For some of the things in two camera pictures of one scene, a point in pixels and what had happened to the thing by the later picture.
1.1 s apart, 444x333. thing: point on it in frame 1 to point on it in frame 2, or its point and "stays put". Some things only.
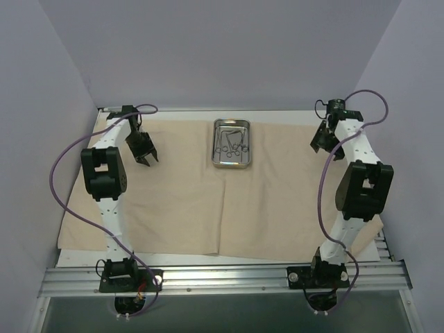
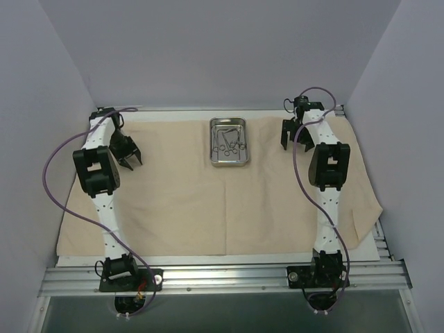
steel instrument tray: [231, 143] stays put
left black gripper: [144, 152] to [125, 150]
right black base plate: [323, 275] stays put
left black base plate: [145, 282] stays put
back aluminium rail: [120, 109] stays put
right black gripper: [321, 137] to [297, 130]
